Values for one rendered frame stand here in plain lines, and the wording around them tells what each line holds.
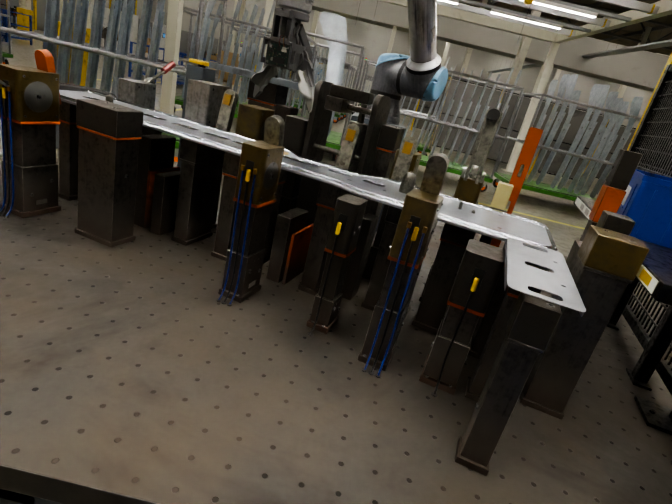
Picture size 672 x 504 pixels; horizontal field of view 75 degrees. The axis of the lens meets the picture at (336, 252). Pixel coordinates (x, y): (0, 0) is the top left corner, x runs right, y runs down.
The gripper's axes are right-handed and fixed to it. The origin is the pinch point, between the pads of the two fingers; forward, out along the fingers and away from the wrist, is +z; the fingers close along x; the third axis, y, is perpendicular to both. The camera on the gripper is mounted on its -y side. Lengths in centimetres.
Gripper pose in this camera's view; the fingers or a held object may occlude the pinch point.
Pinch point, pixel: (282, 106)
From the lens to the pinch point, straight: 111.9
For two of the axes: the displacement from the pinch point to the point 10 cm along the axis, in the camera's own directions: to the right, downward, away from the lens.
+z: -2.1, 9.0, 3.8
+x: 9.1, 3.2, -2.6
